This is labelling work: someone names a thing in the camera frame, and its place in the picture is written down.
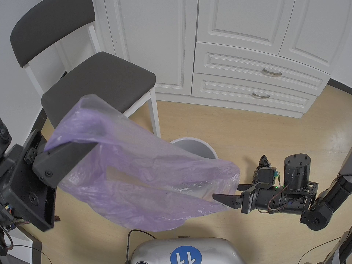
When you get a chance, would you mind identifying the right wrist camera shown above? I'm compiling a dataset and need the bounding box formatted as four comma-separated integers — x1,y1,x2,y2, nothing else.
257,167,279,189

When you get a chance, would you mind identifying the black plastic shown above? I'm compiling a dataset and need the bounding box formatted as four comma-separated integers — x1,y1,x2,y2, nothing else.
252,155,273,184

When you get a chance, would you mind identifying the purple plastic bag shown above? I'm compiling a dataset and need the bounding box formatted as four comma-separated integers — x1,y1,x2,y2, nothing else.
44,94,241,232

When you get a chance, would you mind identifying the black cable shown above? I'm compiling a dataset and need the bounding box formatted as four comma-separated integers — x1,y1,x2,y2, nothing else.
126,229,157,264

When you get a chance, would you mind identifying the grey white chair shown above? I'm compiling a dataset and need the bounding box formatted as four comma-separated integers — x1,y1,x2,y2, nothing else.
10,0,162,138

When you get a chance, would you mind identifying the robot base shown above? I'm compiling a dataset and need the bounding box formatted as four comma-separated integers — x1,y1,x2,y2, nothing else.
132,238,245,264

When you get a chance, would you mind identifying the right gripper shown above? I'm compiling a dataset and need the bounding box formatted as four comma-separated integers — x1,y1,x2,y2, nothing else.
212,184,285,214

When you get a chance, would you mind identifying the white trash bin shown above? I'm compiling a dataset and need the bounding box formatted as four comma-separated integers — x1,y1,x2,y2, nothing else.
170,138,219,160

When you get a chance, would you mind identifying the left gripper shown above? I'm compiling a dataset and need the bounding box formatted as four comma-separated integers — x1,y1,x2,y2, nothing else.
0,129,99,232

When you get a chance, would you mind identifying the white wardrobe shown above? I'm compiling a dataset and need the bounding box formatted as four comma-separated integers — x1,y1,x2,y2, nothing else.
92,0,352,119

